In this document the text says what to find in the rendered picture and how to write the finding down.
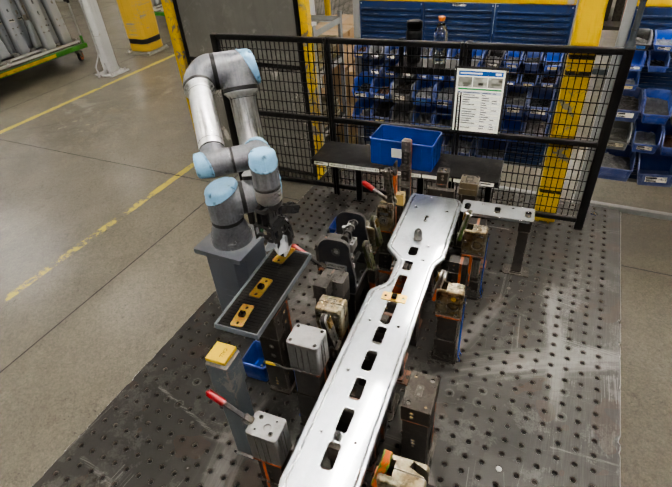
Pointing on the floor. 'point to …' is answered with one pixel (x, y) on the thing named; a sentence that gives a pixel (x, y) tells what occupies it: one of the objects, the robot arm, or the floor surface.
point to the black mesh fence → (436, 106)
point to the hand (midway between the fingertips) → (283, 250)
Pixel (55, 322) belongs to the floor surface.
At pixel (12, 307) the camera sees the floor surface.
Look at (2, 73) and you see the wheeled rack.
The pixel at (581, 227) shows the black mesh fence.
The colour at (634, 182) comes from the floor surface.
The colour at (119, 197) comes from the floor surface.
